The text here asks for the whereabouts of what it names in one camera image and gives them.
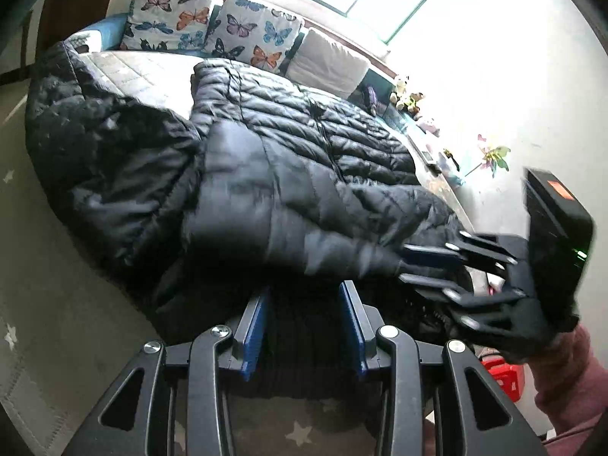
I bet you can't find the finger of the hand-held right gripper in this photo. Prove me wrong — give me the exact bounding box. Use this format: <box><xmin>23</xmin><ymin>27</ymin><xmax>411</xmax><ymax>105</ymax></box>
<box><xmin>398</xmin><ymin>272</ymin><xmax>528</xmax><ymax>343</ymax></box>
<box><xmin>403</xmin><ymin>232</ymin><xmax>521</xmax><ymax>276</ymax></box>

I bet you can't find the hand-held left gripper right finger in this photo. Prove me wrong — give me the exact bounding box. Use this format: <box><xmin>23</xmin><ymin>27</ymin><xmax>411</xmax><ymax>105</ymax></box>
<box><xmin>337</xmin><ymin>280</ymin><xmax>547</xmax><ymax>456</ymax></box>

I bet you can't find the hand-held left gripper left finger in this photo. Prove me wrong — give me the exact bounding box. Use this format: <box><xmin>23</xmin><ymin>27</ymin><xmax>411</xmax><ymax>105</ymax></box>
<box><xmin>62</xmin><ymin>287</ymin><xmax>271</xmax><ymax>456</ymax></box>

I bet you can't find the black puffer jacket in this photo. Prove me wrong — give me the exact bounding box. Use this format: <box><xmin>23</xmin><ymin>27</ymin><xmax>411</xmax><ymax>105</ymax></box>
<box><xmin>25</xmin><ymin>40</ymin><xmax>480</xmax><ymax>402</ymax></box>

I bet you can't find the person's right forearm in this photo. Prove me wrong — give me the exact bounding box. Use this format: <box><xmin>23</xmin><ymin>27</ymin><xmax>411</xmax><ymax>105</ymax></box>
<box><xmin>531</xmin><ymin>325</ymin><xmax>608</xmax><ymax>448</ymax></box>

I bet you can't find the colourful pinwheel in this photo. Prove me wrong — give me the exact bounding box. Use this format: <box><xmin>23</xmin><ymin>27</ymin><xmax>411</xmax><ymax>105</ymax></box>
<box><xmin>465</xmin><ymin>134</ymin><xmax>513</xmax><ymax>179</ymax></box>

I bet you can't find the red plastic box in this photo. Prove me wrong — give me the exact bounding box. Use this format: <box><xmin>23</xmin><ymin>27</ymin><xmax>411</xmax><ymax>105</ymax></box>
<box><xmin>480</xmin><ymin>358</ymin><xmax>526</xmax><ymax>401</ymax></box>

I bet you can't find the white cat plush toy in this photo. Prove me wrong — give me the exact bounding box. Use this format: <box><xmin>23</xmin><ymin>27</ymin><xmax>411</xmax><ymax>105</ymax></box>
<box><xmin>390</xmin><ymin>76</ymin><xmax>413</xmax><ymax>105</ymax></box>

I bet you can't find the white pillow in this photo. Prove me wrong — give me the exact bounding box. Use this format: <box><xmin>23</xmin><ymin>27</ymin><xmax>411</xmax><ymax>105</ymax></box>
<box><xmin>285</xmin><ymin>28</ymin><xmax>372</xmax><ymax>100</ymax></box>

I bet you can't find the butterfly print pillow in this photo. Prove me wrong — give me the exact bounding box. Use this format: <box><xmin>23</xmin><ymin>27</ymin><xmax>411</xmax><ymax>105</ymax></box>
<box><xmin>119</xmin><ymin>0</ymin><xmax>219</xmax><ymax>53</ymax></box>
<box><xmin>204</xmin><ymin>0</ymin><xmax>306</xmax><ymax>75</ymax></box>

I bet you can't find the grey quilted bed pad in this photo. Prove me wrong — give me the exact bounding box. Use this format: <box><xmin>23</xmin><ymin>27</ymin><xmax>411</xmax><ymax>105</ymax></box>
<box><xmin>78</xmin><ymin>50</ymin><xmax>210</xmax><ymax>119</ymax></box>

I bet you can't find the bed with blue sheet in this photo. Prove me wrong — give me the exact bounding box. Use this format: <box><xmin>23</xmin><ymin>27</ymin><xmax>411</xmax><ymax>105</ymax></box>
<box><xmin>62</xmin><ymin>12</ymin><xmax>476</xmax><ymax>248</ymax></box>

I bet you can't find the brown wooden door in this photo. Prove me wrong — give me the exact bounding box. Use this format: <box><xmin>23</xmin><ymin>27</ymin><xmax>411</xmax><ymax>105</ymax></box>
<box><xmin>35</xmin><ymin>0</ymin><xmax>117</xmax><ymax>54</ymax></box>

